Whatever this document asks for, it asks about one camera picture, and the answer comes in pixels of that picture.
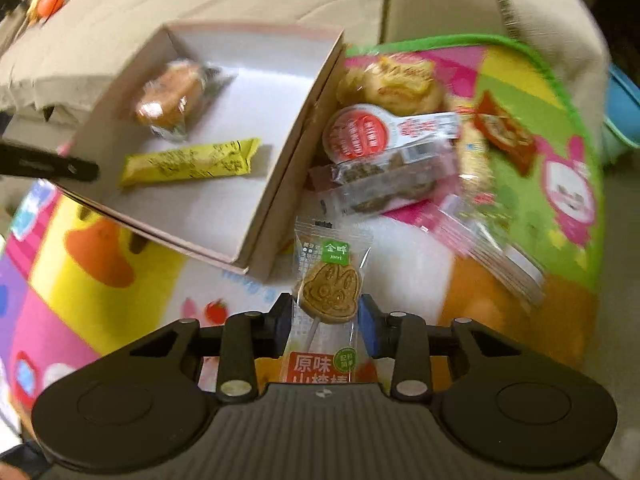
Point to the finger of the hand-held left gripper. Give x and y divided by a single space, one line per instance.
50 165

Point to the pink snack packet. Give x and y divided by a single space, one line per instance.
480 240

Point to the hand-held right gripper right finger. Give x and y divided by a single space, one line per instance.
370 325

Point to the colourful cartoon play mat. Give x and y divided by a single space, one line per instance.
100 270

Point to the wrapped flaky round pastry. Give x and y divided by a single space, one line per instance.
390 82

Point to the blue container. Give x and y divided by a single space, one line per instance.
625 105

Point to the yellow snack bar packet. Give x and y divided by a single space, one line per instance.
190 162

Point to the orange ball toy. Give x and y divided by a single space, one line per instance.
50 2

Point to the jelly cup with red lid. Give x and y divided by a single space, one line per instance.
357 132

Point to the brown bread roll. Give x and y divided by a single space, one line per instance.
167 95

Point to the cookie lollipop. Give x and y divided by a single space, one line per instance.
327 285

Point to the sesame stick packet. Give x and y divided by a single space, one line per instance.
472 155

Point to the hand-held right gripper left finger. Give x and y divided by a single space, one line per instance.
282 322

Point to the clear packet of dark snack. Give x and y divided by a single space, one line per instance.
380 185

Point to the pink cardboard box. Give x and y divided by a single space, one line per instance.
270 110

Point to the clear snack packet outside box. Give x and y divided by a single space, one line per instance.
505 132

